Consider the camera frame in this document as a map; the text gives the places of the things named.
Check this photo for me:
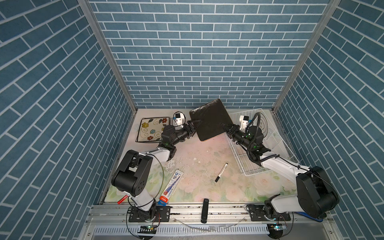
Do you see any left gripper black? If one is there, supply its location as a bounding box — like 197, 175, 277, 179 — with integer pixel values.
170, 120, 200, 148

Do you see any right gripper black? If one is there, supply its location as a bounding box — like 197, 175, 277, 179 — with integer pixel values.
222, 122, 254, 152

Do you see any square plate dark back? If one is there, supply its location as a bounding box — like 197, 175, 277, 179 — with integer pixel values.
190, 99, 233, 141
136, 117, 171, 143

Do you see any round clear glass plate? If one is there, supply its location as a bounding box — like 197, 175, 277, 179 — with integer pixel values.
259, 112, 269, 138

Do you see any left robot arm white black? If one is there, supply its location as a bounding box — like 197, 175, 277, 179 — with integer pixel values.
111, 120, 202, 214

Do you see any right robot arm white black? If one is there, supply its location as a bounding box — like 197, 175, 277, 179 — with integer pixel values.
222, 113, 340, 220

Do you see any black white marker pen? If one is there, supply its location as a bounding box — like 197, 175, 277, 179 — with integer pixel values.
215, 163, 228, 183

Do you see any black remote control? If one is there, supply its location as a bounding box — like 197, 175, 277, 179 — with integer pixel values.
201, 199, 209, 224

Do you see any red marker pen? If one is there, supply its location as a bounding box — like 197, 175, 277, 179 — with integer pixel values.
118, 195, 129, 205

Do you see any right green circuit board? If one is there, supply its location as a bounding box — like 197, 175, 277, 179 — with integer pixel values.
267, 224, 287, 236

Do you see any green circuit board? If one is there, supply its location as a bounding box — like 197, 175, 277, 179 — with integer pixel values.
138, 226, 158, 235
267, 224, 287, 236

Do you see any left green circuit board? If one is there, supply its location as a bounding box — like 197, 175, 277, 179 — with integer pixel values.
138, 226, 158, 235

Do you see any blue black crimping tool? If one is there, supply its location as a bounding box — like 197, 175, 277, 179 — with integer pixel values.
296, 212, 323, 223

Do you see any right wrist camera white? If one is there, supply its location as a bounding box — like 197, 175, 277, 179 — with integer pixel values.
240, 115, 249, 132

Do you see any white wire dish rack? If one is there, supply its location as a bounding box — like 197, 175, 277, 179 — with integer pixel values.
225, 108, 300, 177

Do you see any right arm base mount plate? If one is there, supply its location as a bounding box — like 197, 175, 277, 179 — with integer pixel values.
245, 204, 291, 222

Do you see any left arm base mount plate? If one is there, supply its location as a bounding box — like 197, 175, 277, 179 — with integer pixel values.
128, 206, 171, 223

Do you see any white slotted cable duct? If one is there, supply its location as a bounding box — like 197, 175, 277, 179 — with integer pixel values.
93, 224, 269, 237

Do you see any aluminium rail frame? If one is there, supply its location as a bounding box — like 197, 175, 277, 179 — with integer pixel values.
79, 203, 342, 240

